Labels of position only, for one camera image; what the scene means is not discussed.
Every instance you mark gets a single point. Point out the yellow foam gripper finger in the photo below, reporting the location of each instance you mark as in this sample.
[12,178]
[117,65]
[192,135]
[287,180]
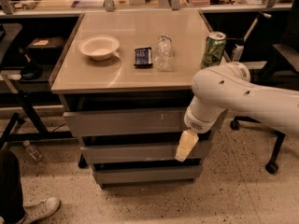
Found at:
[186,143]

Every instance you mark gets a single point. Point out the grey top drawer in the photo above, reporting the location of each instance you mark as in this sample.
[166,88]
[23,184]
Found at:
[126,121]

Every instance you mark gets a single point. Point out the grey drawer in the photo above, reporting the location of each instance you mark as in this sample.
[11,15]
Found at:
[126,121]
[147,175]
[129,152]

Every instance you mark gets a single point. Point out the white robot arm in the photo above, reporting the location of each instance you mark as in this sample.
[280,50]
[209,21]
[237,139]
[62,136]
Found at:
[227,86]

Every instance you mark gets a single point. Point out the grey middle drawer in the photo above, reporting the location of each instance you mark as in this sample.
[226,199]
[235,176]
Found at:
[129,152]

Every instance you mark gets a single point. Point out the grey drawer cabinet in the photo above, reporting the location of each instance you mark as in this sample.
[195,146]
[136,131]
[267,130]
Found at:
[84,84]

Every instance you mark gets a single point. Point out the grey bottom drawer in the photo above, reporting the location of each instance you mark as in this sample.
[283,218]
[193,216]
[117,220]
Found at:
[147,175]

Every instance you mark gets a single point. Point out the clear plastic water bottle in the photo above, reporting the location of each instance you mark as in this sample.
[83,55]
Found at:
[163,54]

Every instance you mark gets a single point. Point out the dark blue snack packet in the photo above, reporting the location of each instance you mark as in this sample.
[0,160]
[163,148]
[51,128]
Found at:
[143,57]

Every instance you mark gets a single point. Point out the green soda can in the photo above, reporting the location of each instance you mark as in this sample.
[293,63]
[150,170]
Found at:
[215,45]

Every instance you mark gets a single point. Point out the white spray bottle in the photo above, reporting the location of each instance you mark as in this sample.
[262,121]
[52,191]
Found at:
[240,42]

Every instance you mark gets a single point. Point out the black office chair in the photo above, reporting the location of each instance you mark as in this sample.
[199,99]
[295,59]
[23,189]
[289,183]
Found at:
[280,71]

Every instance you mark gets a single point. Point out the white paper bowl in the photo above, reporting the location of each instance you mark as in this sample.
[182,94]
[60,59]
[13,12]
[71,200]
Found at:
[99,47]

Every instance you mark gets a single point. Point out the plastic bottle on floor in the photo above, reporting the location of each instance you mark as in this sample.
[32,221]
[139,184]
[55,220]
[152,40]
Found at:
[33,151]

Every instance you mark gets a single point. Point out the white sneaker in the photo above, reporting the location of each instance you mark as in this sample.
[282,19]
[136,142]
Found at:
[42,210]

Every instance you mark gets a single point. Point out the black joystick device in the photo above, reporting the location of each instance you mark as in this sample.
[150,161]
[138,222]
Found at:
[30,70]

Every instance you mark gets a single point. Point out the black box on shelf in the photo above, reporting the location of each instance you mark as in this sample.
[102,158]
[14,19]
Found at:
[47,47]

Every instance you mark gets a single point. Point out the dark trouser leg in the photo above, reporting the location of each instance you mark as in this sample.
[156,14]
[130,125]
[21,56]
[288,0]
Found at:
[11,199]

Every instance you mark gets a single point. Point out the black desk frame left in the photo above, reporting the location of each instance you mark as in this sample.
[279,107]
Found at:
[9,32]

